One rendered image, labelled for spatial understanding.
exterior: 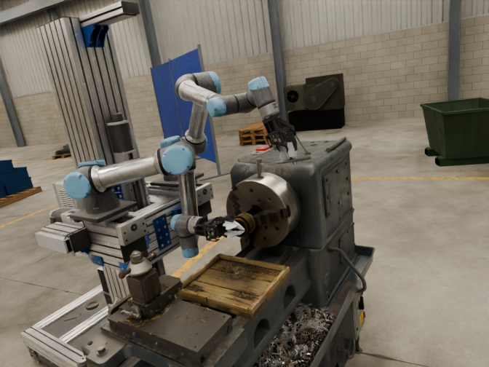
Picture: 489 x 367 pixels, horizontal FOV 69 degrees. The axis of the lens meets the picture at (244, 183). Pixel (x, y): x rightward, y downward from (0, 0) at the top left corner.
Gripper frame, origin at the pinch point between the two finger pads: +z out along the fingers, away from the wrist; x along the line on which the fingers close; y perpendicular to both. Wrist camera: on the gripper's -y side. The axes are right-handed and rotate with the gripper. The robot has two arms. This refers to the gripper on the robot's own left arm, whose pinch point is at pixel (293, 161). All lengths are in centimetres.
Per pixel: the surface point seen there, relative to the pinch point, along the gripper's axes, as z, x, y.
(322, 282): 60, -18, -12
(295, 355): 69, -19, 26
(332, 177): 17.3, -3.1, -35.0
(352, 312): 91, -23, -36
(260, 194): 7.3, -17.6, 5.9
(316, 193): 17.7, -2.5, -11.9
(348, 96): -40, -280, -980
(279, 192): 9.7, -9.8, 3.7
